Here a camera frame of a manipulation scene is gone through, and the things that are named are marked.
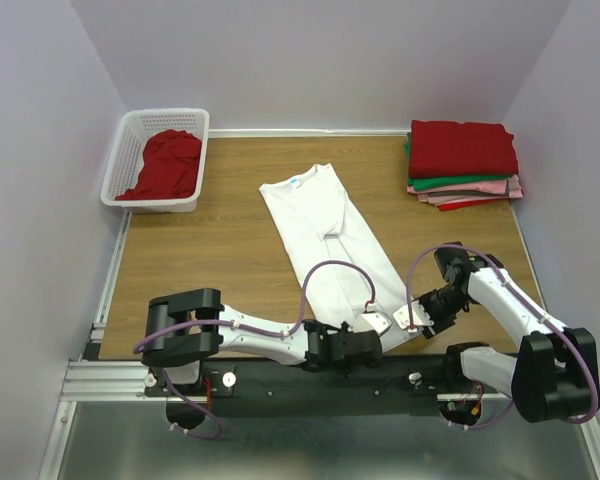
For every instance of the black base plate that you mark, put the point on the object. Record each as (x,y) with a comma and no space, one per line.
(417,385)

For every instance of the white plastic laundry basket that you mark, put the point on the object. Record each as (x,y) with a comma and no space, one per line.
(126,158)

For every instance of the folded dark red t-shirt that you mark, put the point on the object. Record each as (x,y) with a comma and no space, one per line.
(447,148)

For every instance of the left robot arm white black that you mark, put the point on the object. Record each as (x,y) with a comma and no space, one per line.
(188,327)

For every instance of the folded grey t-shirt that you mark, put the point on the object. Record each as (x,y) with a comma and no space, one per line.
(463,193)

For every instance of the white t-shirt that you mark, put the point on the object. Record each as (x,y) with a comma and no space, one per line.
(317,221)

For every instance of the aluminium frame rail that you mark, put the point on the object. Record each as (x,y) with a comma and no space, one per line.
(93,380)

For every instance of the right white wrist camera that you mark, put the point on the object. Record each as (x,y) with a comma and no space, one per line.
(412,317)

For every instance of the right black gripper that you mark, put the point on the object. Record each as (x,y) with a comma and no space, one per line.
(440,325)

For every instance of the folded bright red t-shirt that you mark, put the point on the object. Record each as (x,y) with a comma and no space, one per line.
(464,204)

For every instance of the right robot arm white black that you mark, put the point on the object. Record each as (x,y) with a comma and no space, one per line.
(553,376)

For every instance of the folded beige pink t-shirt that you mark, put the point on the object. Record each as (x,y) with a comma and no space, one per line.
(495,189)

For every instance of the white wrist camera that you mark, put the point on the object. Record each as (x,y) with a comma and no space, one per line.
(377,320)
(412,317)

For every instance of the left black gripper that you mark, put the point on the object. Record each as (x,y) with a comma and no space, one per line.
(345,331)

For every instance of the folded green t-shirt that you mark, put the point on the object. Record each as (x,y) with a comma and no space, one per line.
(436,181)

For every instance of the crumpled dark red t-shirt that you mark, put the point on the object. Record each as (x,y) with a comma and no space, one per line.
(170,170)

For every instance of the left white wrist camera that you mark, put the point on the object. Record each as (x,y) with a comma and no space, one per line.
(377,320)

